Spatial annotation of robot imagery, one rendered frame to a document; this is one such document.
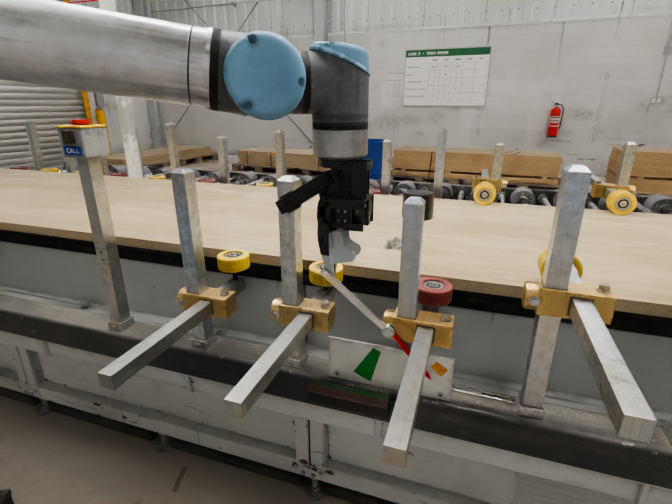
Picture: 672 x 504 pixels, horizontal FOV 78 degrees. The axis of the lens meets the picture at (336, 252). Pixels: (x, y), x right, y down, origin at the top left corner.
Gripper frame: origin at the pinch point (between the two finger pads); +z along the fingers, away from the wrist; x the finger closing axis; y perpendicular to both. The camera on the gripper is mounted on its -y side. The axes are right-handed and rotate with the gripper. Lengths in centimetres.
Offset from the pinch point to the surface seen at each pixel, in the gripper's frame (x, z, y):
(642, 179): 574, 68, 232
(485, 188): 96, 2, 28
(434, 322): 6.0, 11.2, 19.2
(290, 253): 6.1, 0.6, -10.6
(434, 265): 28.3, 8.2, 16.7
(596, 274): 34, 8, 52
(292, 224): 6.1, -5.7, -9.9
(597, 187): 114, 2, 68
